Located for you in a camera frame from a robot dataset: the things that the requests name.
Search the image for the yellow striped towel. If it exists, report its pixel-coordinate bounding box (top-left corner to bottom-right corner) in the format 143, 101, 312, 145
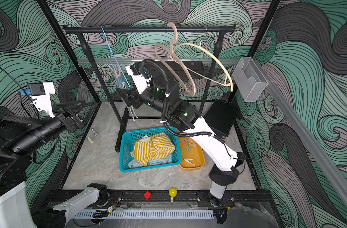
130, 133, 176, 166

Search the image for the blue rabbit print towel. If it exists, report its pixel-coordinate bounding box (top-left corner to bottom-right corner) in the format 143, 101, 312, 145
112, 65, 138, 121

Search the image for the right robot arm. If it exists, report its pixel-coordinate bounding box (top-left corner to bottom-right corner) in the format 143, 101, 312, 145
117, 59, 245, 200

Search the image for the cream plastic hanger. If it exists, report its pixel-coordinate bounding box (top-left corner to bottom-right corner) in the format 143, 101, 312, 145
172, 36, 234, 92

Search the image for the teal plastic basket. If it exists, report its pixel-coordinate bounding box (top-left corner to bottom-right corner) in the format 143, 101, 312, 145
119, 127, 182, 173

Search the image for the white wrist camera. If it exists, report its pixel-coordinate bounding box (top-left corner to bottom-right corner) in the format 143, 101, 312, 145
19, 82, 56, 118
126, 62, 151, 95

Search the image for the light blue wire hanger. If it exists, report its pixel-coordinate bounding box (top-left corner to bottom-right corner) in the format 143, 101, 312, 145
101, 27, 131, 88

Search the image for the black clothes rack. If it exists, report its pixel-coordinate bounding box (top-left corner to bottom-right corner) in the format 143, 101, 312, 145
63, 24, 236, 153

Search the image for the light blue terry towel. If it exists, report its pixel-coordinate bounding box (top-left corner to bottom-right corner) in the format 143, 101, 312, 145
128, 154, 172, 169

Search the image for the white clothespin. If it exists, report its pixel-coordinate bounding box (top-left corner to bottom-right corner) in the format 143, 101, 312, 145
184, 158, 196, 166

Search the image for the yellow ball knob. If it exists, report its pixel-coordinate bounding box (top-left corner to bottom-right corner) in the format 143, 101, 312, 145
169, 188, 177, 202

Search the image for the white slotted cable duct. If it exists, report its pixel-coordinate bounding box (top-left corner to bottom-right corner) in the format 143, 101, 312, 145
73, 209, 214, 220

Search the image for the silver chess pawn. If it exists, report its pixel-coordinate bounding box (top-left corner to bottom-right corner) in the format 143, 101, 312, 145
91, 128, 99, 136

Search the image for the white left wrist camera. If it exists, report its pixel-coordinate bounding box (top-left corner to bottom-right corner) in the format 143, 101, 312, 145
19, 82, 56, 118

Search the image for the orange plastic tray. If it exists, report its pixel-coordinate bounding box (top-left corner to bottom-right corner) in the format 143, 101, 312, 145
179, 138, 205, 170

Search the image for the red diamond marker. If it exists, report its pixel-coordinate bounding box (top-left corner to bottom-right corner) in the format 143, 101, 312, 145
144, 191, 152, 200

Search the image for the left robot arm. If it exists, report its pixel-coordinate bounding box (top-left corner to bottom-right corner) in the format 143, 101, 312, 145
0, 100, 108, 228

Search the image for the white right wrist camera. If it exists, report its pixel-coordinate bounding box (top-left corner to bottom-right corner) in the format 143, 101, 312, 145
126, 62, 151, 95

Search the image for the mint green clothespin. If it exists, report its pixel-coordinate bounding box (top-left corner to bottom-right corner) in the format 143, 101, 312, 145
186, 143, 192, 153

